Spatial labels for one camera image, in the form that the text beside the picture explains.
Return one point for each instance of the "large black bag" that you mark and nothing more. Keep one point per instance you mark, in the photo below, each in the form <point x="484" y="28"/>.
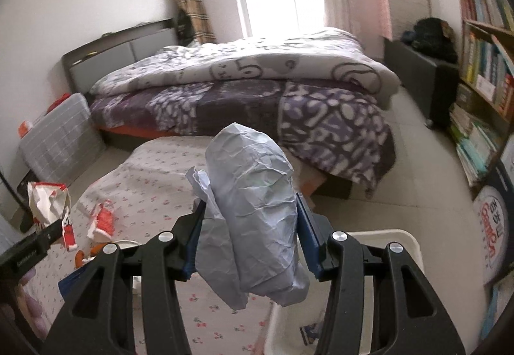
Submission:
<point x="433" y="36"/>

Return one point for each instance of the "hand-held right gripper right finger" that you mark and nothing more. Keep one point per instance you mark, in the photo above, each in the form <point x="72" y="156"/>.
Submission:
<point x="307" y="236"/>

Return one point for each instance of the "white cabinet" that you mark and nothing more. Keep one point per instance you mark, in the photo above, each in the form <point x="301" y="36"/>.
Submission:
<point x="405" y="2"/>

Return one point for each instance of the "red object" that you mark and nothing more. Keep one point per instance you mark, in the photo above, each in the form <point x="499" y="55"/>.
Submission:
<point x="60" y="100"/>

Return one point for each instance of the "grey checked cushion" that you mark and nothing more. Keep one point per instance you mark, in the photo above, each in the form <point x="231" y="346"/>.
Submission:
<point x="60" y="138"/>

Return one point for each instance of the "orange white small item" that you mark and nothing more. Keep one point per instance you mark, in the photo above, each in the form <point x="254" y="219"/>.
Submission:
<point x="26" y="129"/>

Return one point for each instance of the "white plastic bin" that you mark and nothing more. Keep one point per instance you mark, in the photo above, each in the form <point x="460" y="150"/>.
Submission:
<point x="289" y="333"/>

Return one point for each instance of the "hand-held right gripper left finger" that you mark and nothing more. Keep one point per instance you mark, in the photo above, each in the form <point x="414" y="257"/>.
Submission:
<point x="192" y="244"/>

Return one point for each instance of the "blue flat packet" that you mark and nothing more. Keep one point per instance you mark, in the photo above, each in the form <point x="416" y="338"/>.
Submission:
<point x="72" y="282"/>

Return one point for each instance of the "wooden bookshelf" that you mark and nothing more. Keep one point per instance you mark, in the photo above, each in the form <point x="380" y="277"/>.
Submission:
<point x="488" y="26"/>

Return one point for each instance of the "torn white red wrapper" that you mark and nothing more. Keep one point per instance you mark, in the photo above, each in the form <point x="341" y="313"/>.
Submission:
<point x="44" y="202"/>

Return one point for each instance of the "pale blue paper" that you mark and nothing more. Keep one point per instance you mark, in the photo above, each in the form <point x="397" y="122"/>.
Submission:
<point x="257" y="194"/>

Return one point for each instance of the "stack of books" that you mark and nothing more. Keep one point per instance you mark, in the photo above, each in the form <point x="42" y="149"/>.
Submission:
<point x="474" y="138"/>

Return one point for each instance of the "small black bag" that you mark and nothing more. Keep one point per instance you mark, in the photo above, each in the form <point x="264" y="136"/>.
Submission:
<point x="184" y="28"/>

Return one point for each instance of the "black low cabinet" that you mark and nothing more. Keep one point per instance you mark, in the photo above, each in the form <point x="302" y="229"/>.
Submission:
<point x="413" y="70"/>

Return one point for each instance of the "cherry print cloth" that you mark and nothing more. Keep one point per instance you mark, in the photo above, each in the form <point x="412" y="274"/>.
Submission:
<point x="160" y="178"/>

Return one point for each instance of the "plaid fabric roll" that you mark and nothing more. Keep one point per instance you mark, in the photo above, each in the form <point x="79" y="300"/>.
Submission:
<point x="193" y="4"/>

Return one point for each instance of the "red snack wrapper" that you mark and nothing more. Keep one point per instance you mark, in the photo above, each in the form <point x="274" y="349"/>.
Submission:
<point x="105" y="220"/>

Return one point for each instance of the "row of books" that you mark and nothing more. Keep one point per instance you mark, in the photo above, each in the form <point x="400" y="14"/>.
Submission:
<point x="482" y="2"/>
<point x="486" y="66"/>

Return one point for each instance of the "grey bed headboard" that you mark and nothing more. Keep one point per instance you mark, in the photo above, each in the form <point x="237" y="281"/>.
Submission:
<point x="120" y="48"/>

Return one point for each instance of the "person's left hand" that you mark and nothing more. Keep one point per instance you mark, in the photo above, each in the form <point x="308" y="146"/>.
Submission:
<point x="32" y="299"/>

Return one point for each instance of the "small orange scrap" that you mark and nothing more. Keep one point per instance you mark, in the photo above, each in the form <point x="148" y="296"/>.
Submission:
<point x="94" y="250"/>

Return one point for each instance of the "purple patterned blanket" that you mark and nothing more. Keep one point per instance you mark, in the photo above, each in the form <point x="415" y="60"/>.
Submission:
<point x="321" y="126"/>

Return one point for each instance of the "white grey printed duvet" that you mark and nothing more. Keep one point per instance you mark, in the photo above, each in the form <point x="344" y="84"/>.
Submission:
<point x="281" y="54"/>

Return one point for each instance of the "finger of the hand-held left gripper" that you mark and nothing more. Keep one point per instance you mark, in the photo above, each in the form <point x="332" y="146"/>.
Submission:
<point x="50" y="232"/>

